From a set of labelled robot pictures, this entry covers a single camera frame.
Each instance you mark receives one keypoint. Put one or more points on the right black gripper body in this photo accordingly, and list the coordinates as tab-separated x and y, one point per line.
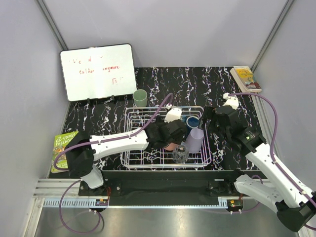
215	129

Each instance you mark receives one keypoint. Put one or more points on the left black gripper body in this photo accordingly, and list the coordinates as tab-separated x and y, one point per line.
160	122

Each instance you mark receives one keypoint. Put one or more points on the pink plastic cup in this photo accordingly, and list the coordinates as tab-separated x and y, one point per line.
170	147

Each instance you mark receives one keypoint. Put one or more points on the clear glass cup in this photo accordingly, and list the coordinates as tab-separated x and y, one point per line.
180	154

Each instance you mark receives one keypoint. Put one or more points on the lilac plastic cup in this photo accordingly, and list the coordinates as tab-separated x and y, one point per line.
194	140

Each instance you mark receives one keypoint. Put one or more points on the green plastic cup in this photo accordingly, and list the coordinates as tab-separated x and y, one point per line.
140	98

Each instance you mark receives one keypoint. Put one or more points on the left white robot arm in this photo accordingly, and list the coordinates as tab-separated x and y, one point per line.
84	150

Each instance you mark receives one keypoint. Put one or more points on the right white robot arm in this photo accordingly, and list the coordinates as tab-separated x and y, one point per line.
293	202

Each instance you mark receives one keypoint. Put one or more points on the dark blue ceramic mug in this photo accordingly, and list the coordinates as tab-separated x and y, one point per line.
192	122

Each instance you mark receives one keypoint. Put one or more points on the yellow paperback book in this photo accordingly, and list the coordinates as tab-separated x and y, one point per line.
245	79

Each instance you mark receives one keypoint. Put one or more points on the white whiteboard with red writing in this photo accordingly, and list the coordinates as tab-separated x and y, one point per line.
98	72

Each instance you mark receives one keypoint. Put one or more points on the green Treehouse book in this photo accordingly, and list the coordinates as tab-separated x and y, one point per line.
60	142

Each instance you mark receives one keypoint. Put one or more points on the white wire dish rack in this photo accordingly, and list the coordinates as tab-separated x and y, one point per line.
159	158

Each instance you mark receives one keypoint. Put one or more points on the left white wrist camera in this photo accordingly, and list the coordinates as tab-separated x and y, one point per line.
173	114

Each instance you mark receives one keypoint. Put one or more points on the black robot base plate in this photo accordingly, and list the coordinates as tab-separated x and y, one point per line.
122	183

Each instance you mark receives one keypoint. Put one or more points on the grey slotted cable duct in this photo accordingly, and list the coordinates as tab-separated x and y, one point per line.
77	202

